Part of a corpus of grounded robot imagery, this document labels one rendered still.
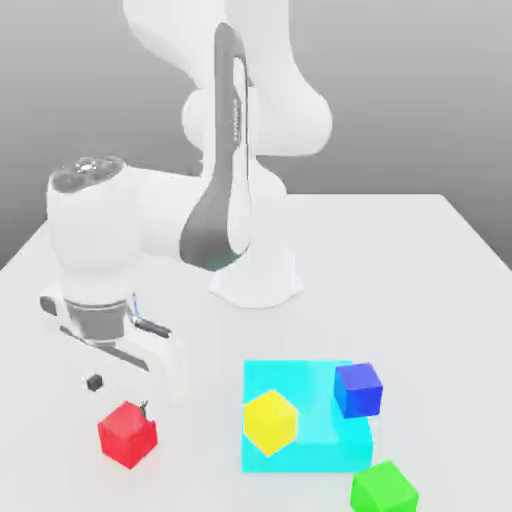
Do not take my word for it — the small red cube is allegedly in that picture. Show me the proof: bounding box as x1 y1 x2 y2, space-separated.
97 400 158 470

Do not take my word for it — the small yellow cube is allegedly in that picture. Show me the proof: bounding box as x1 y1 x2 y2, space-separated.
243 388 299 458

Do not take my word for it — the large cyan box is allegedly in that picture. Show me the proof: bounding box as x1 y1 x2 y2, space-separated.
241 359 375 474

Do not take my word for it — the small blue cube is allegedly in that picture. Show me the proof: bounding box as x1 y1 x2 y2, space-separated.
334 362 384 420

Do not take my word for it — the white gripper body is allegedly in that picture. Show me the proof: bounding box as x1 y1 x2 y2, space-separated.
55 324 191 401

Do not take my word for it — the small green cube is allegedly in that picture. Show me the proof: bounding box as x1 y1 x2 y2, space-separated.
350 460 420 512

